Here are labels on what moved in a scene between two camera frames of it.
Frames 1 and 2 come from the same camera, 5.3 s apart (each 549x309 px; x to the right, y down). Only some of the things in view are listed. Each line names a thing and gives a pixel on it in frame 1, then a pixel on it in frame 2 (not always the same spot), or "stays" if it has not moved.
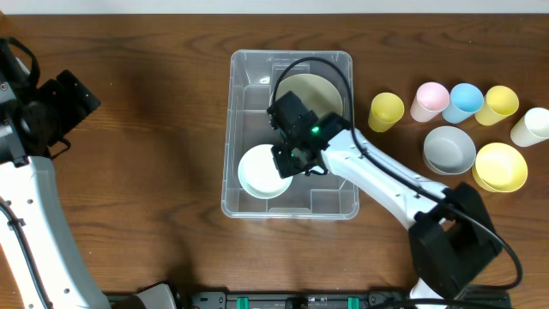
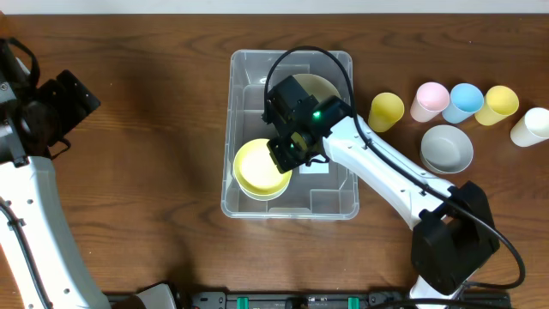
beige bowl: x=315 y=91 stays
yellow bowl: x=499 y=167 → x=256 y=168
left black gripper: x=76 y=98 stays
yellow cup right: x=500 y=101 stays
